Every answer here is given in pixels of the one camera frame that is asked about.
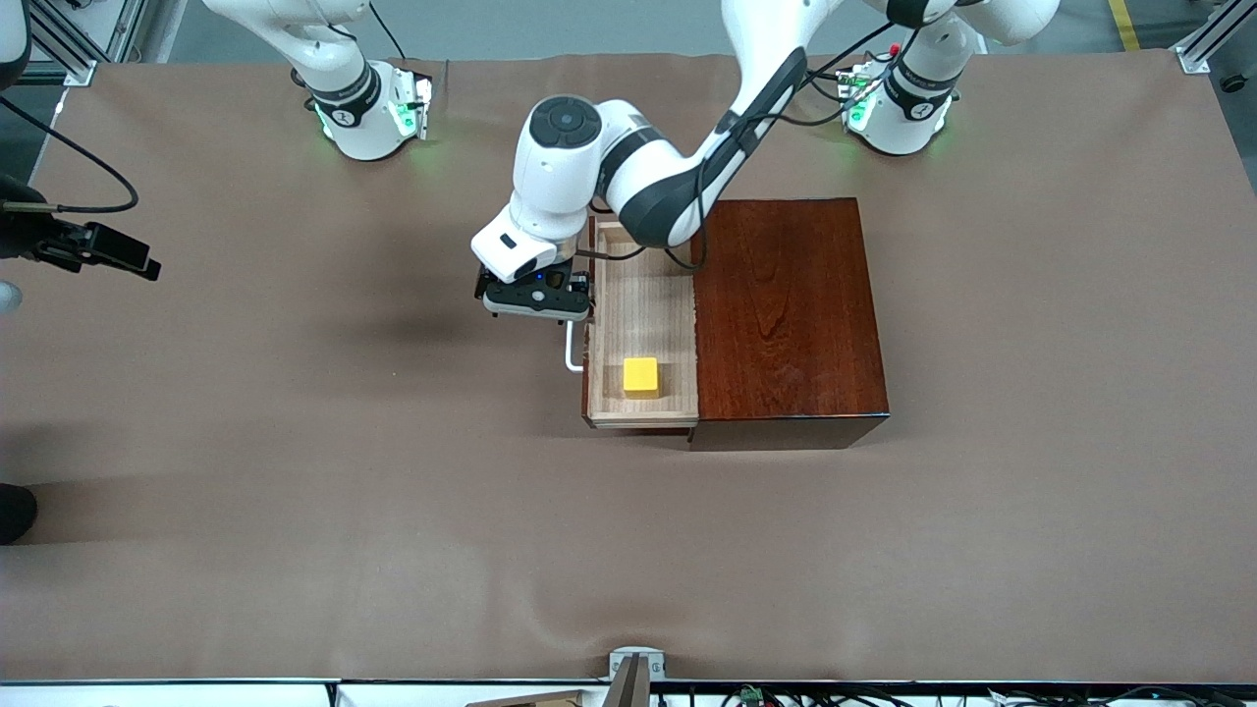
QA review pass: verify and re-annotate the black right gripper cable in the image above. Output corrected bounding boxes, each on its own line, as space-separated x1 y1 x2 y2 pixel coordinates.
0 93 138 214

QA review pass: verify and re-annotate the brown cardboard piece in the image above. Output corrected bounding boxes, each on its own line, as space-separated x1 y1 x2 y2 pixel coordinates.
466 690 582 707

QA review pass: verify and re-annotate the aluminium frame profile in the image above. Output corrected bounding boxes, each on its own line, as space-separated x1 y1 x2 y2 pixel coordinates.
25 0 148 87
1174 0 1257 75

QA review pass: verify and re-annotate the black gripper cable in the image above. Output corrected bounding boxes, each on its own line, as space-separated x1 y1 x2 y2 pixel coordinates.
0 93 138 214
574 25 895 271

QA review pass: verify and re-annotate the black round object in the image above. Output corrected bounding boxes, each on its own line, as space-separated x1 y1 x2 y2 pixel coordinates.
0 483 38 546

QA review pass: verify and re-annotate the black right arm base cable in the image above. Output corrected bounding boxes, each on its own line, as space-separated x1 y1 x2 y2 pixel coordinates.
368 0 406 60

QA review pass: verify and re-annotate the brown table cloth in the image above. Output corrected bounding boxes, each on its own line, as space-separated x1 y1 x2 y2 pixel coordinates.
0 51 1257 683

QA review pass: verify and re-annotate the dark wooden drawer cabinet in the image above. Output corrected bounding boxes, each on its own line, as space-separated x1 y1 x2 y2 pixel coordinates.
687 198 892 453

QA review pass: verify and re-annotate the grey metal bracket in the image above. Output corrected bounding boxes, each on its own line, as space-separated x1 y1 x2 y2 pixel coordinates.
604 646 666 707

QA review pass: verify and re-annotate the wooden drawer with white handle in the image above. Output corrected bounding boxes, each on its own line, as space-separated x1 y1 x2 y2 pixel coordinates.
564 218 700 431

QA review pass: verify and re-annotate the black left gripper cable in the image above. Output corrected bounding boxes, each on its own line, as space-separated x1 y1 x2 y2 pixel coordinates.
574 25 895 271

